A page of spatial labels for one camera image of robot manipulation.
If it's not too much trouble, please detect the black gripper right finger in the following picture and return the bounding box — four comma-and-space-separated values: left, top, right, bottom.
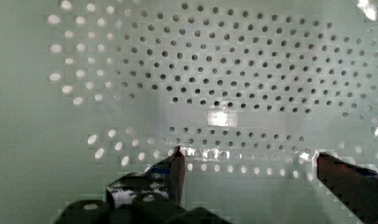
316, 152, 378, 224

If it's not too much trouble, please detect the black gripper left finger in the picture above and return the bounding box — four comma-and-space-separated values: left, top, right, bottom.
145, 146, 185, 204

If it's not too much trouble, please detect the mint green plastic strainer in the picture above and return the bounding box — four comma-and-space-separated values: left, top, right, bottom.
0, 0, 378, 224

